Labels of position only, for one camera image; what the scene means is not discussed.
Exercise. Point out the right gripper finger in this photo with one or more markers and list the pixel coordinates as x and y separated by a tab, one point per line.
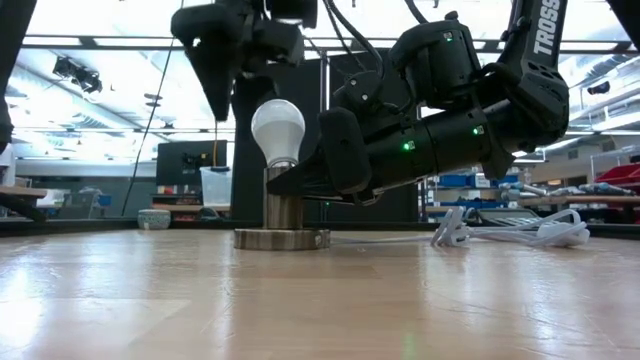
305	182

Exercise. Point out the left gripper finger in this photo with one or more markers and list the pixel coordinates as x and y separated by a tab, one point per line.
217	80

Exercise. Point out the brass lamp socket base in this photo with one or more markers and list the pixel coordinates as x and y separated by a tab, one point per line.
282	237

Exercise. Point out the white lightbulb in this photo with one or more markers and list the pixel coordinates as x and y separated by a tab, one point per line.
278	125

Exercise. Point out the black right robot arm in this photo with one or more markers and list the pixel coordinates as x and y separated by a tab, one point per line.
540	100

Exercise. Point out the blue storage bin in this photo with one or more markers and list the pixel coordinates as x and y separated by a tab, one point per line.
455	180
505	179

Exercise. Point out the black folding room divider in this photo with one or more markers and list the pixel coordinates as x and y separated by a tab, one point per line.
295	85

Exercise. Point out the black monitor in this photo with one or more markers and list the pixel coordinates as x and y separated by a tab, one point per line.
185	162

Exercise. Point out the clear plastic bin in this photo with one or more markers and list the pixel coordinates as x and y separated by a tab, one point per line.
216	186

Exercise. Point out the black ceiling-mounted device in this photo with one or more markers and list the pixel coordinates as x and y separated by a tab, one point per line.
598	88
77	75

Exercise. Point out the patterned ceramic bowl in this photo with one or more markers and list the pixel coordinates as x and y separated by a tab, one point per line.
154	220

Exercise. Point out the wooden bench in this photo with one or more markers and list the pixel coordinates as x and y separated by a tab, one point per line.
22	196

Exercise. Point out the red storage bin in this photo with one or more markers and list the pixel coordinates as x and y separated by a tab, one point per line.
620	176

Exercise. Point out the black aluminium frame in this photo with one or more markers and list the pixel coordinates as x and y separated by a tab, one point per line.
75	227

